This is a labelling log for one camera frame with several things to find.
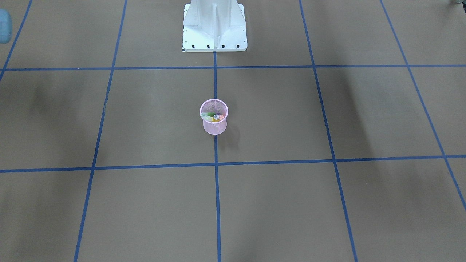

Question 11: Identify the green marker pen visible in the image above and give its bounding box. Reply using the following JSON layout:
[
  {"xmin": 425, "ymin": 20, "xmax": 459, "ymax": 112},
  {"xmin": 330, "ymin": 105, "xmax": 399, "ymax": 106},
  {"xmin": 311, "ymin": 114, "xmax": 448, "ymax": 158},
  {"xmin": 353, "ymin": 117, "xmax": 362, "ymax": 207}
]
[{"xmin": 200, "ymin": 112, "xmax": 216, "ymax": 118}]

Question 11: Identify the yellow marker pen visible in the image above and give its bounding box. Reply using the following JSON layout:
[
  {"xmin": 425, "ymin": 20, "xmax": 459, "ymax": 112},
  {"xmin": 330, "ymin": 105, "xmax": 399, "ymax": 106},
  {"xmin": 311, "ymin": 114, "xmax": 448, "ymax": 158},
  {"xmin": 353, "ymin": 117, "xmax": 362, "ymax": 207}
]
[{"xmin": 203, "ymin": 116, "xmax": 214, "ymax": 122}]

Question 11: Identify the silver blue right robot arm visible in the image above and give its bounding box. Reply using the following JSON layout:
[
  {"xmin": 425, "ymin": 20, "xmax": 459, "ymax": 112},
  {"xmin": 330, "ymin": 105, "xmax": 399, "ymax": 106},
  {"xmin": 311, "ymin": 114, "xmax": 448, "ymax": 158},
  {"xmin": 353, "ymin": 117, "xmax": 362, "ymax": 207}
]
[{"xmin": 0, "ymin": 9, "xmax": 13, "ymax": 44}]

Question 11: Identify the pink mesh pen holder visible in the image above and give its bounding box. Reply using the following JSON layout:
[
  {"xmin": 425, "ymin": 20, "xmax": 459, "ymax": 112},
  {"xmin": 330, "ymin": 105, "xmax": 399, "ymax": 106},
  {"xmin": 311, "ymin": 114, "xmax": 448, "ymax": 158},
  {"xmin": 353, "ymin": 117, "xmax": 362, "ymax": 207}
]
[{"xmin": 199, "ymin": 99, "xmax": 229, "ymax": 135}]

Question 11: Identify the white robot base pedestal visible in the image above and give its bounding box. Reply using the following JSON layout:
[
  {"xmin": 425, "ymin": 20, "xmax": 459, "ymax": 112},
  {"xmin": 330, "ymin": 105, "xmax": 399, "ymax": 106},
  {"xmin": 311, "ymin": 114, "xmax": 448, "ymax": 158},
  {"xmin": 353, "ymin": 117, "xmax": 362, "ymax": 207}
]
[{"xmin": 182, "ymin": 0, "xmax": 248, "ymax": 52}]

